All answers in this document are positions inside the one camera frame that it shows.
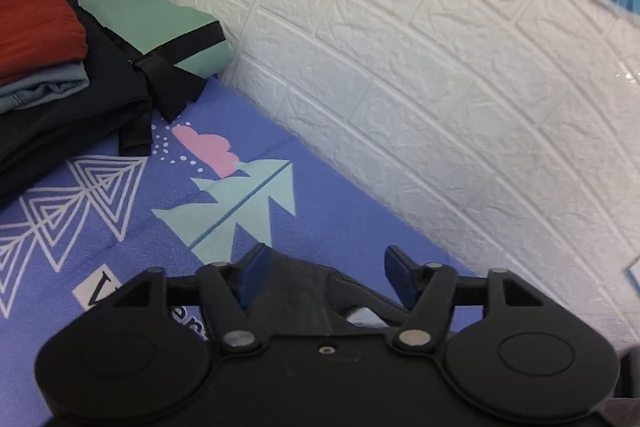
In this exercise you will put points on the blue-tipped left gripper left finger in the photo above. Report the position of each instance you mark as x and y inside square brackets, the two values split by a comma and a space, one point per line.
[225, 292]

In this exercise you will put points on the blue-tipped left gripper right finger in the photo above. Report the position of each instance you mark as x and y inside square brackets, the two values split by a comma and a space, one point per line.
[427, 292]

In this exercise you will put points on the dark grey pants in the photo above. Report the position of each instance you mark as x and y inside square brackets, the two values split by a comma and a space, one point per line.
[287, 296]

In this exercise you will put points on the purple patterned bed sheet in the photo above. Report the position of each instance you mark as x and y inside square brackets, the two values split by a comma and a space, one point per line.
[219, 180]

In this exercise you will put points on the mint green black folded garment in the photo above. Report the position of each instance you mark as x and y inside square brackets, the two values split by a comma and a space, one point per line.
[160, 31]

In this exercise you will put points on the grey-blue folded garment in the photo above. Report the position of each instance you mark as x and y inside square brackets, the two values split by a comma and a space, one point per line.
[47, 85]

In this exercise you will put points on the red folded garment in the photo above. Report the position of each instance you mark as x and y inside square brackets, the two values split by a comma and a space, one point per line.
[38, 34]

